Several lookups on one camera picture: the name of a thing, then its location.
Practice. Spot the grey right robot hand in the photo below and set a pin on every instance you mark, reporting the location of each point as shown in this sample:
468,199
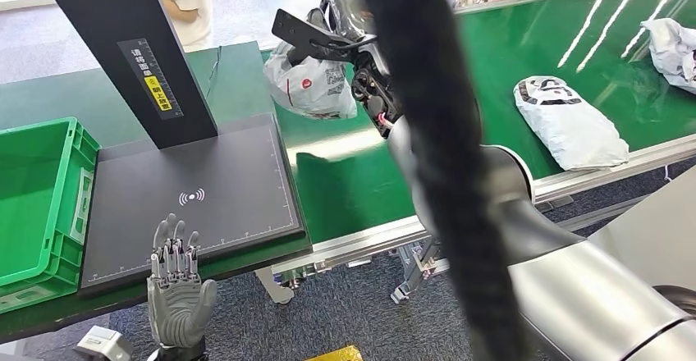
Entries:
348,16

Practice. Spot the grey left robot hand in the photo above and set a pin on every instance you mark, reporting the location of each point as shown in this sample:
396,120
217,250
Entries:
179,304

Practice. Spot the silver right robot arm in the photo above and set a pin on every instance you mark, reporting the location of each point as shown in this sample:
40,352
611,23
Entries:
587,293

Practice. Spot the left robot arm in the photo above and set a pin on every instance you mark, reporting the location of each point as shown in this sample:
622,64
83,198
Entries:
179,354

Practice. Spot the black inbound scanner machine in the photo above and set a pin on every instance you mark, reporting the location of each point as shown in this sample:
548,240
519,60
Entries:
190,184

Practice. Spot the green conveyor belt machine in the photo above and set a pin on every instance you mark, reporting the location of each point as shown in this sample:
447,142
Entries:
353,195

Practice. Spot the green plastic delivery crate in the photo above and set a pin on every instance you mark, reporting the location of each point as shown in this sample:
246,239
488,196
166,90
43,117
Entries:
32,184

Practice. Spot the white black-print poly mailer package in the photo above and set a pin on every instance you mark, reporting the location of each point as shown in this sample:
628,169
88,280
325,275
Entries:
571,125

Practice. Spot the white red-print poly mailer package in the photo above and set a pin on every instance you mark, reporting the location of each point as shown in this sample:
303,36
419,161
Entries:
671,48

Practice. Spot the standing person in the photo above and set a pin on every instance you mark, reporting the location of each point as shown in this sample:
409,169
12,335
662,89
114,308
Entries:
187,5

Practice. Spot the yellow floor marker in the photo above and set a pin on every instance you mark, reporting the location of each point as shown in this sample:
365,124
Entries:
337,355

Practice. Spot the grey flat panel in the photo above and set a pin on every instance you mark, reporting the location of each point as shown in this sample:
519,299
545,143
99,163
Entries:
652,228

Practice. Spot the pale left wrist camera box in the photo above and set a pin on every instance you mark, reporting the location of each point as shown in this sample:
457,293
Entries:
103,345

